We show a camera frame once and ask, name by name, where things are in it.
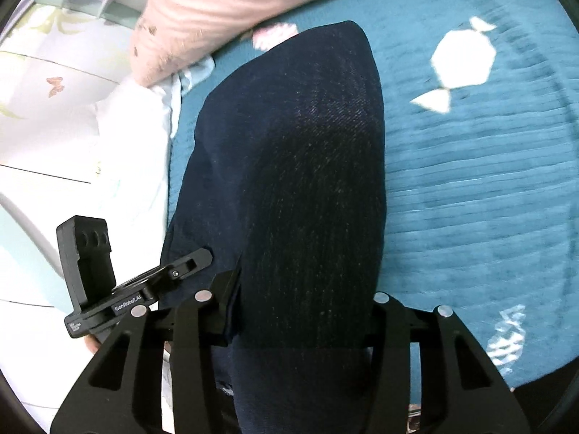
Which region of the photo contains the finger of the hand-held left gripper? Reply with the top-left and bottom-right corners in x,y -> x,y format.
156,246 -> 214,283

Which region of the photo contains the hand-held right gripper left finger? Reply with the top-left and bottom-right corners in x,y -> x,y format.
50,270 -> 241,434

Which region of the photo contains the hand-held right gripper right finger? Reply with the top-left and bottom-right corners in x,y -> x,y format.
363,292 -> 530,434

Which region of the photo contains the dark blue denim jacket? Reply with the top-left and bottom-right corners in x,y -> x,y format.
160,20 -> 386,434

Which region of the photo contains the white pillow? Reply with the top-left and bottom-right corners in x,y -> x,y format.
93,52 -> 215,254

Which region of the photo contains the teal quilted bed sheet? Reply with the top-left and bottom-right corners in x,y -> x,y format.
167,0 -> 579,390

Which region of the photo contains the pink quilt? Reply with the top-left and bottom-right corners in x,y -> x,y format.
129,0 -> 512,89

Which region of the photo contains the pale teal bed frame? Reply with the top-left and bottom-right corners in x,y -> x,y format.
0,190 -> 68,308

